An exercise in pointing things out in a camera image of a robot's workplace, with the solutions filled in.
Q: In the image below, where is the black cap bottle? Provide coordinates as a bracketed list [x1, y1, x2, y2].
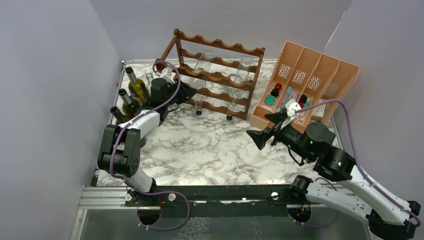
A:
[270, 88, 280, 98]

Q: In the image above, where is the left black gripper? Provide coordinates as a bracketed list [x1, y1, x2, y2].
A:
[163, 77, 197, 107]

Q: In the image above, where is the purple cable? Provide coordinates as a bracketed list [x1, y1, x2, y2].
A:
[296, 98, 422, 229]
[108, 60, 182, 200]

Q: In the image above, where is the green round container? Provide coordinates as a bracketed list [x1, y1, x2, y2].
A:
[264, 95, 276, 106]

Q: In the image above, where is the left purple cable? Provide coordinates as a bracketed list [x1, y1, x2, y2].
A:
[108, 60, 182, 200]

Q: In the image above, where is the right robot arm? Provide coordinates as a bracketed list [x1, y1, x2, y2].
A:
[246, 110, 421, 240]

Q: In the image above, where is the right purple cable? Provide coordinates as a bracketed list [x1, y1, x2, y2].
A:
[296, 98, 422, 229]

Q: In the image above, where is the orange plastic organizer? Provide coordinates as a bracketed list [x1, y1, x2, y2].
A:
[250, 41, 360, 130]

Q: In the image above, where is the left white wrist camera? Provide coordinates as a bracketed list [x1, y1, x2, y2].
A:
[155, 66, 175, 84]

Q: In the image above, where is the green wine bottle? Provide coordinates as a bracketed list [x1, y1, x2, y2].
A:
[125, 66, 150, 105]
[109, 106, 132, 125]
[118, 88, 142, 118]

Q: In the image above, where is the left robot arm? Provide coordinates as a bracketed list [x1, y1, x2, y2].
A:
[97, 78, 198, 206]

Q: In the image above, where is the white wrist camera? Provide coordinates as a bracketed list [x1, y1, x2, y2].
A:
[284, 98, 302, 118]
[155, 66, 175, 84]

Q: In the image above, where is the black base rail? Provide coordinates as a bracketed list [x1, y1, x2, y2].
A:
[124, 184, 310, 219]

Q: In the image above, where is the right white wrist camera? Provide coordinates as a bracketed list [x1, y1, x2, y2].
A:
[284, 98, 302, 118]

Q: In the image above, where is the brown wooden wine rack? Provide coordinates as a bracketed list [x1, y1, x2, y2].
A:
[154, 28, 266, 120]

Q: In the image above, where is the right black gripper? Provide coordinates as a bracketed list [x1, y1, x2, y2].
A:
[246, 111, 313, 162]

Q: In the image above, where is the red bottle in organizer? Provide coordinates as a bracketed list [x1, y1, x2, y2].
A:
[298, 94, 309, 108]

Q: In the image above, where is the white box in organizer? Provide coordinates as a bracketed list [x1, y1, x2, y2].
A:
[311, 104, 326, 121]

